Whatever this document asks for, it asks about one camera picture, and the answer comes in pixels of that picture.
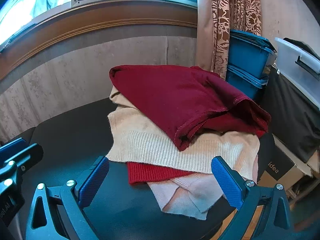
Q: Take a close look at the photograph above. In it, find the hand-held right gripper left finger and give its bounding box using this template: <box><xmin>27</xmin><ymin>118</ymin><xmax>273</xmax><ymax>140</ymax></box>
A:
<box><xmin>25</xmin><ymin>156</ymin><xmax>110</xmax><ymax>240</ymax></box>

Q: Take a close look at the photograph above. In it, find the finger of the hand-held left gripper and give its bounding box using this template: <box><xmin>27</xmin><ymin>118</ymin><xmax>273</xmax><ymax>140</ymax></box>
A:
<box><xmin>0</xmin><ymin>137</ymin><xmax>27</xmax><ymax>161</ymax></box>
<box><xmin>0</xmin><ymin>144</ymin><xmax>44</xmax><ymax>193</ymax></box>

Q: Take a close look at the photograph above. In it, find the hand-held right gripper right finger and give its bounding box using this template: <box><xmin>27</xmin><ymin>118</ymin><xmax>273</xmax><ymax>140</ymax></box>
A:
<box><xmin>211</xmin><ymin>156</ymin><xmax>293</xmax><ymax>240</ymax></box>

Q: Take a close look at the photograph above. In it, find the dark red garment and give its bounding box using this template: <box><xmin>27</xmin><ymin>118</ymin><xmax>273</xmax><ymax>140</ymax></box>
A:
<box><xmin>109</xmin><ymin>65</ymin><xmax>272</xmax><ymax>152</ymax></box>

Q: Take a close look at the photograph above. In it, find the pink knit sweater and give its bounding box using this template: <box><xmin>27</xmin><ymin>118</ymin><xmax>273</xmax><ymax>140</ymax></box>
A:
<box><xmin>147</xmin><ymin>155</ymin><xmax>259</xmax><ymax>221</ymax></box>

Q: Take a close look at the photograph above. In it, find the red knit sweater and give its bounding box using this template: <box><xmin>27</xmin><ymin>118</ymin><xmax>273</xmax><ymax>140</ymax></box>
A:
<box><xmin>126</xmin><ymin>162</ymin><xmax>193</xmax><ymax>185</ymax></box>

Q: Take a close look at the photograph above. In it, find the black and brown cardboard box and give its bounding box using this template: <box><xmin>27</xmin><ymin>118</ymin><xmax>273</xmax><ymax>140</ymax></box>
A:
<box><xmin>257</xmin><ymin>133</ymin><xmax>320</xmax><ymax>205</ymax></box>

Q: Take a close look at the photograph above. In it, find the beige knit sweater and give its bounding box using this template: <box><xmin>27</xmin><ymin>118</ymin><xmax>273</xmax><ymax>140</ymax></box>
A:
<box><xmin>107</xmin><ymin>86</ymin><xmax>260</xmax><ymax>180</ymax></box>

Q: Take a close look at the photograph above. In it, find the black cloth cover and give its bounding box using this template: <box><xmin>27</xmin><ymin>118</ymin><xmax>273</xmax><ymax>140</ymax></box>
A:
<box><xmin>260</xmin><ymin>65</ymin><xmax>320</xmax><ymax>163</ymax></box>

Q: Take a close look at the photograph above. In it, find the blue storage bin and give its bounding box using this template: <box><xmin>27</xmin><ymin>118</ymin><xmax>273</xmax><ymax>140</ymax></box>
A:
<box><xmin>229</xmin><ymin>29</ymin><xmax>278</xmax><ymax>73</ymax></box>
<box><xmin>226</xmin><ymin>64</ymin><xmax>269</xmax><ymax>102</ymax></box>

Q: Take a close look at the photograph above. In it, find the wooden window trim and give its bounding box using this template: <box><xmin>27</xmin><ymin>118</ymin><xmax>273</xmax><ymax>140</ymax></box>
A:
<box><xmin>0</xmin><ymin>5</ymin><xmax>198</xmax><ymax>80</ymax></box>

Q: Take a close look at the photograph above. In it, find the clear storage bin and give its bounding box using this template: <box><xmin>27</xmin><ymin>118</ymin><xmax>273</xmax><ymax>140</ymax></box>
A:
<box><xmin>274</xmin><ymin>37</ymin><xmax>320</xmax><ymax>93</ymax></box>

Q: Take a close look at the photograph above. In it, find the patterned brown curtain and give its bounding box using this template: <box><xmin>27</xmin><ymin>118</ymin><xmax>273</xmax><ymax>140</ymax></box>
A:
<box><xmin>196</xmin><ymin>0</ymin><xmax>263</xmax><ymax>73</ymax></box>

